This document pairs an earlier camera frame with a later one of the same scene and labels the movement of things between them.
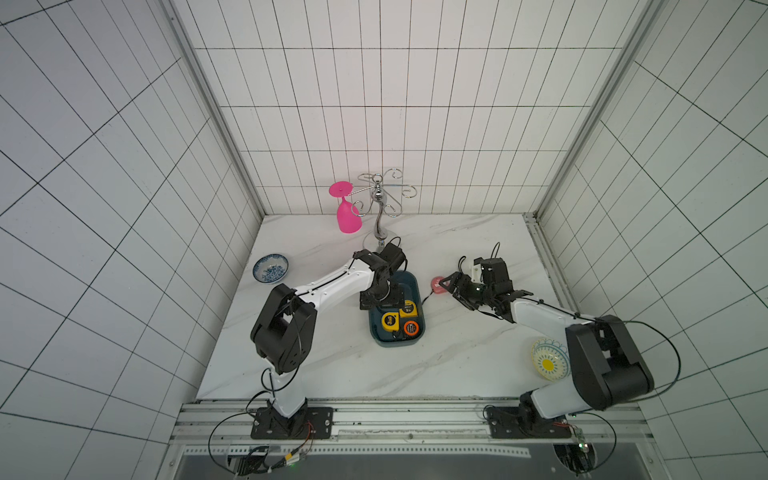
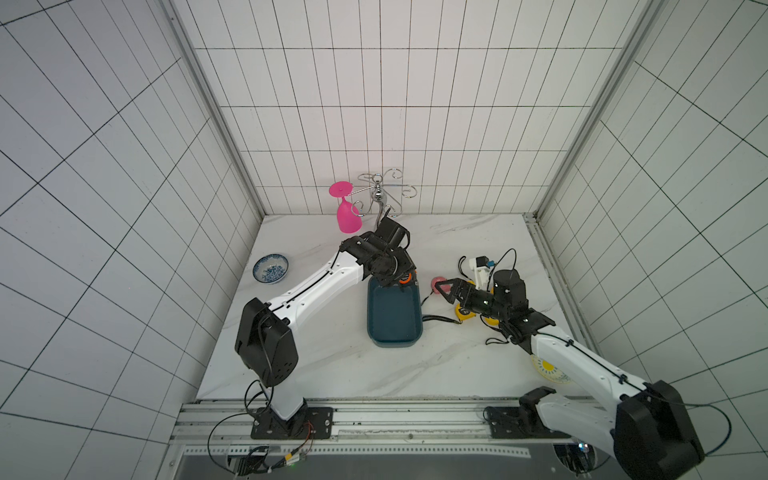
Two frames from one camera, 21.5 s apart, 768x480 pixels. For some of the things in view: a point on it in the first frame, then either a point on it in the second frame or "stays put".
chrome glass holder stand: x=386 y=194 stays put
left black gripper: x=395 y=300 -> x=407 y=266
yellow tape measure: x=409 y=310 -> x=462 y=314
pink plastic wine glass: x=348 y=216 stays put
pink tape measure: x=436 y=287 stays put
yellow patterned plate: x=550 y=359 stays put
